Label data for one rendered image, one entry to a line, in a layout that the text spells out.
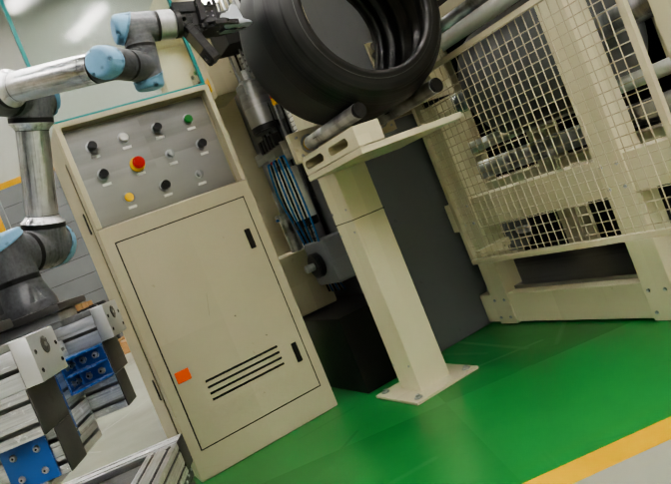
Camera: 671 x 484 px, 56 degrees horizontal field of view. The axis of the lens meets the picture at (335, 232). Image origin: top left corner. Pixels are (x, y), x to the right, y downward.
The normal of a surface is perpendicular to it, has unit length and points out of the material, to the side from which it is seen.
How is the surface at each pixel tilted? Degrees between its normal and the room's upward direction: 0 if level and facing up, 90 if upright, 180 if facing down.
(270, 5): 82
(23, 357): 90
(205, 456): 90
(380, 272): 90
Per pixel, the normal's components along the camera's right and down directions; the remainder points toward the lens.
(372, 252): 0.44, -0.14
